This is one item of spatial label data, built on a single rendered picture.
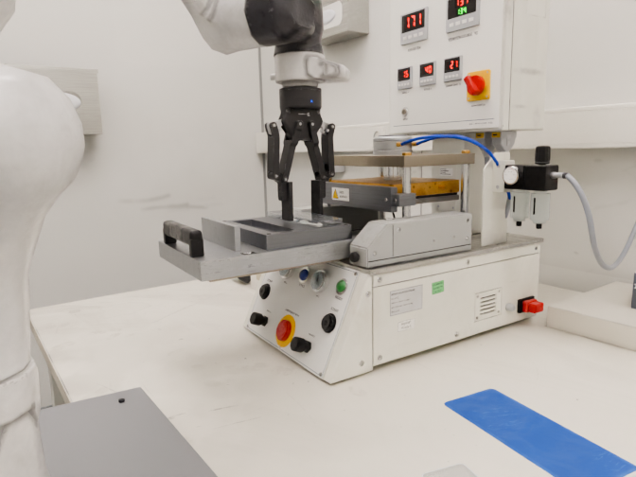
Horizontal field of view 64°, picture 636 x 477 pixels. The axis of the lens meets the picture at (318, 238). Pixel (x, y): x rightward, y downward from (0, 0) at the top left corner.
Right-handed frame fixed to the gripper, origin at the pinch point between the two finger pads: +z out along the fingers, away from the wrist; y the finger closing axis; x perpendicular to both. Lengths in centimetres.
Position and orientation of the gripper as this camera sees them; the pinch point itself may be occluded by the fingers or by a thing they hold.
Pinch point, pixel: (302, 202)
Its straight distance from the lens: 93.1
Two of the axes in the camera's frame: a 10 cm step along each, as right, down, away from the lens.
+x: 5.4, 1.3, -8.3
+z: 0.1, 9.9, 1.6
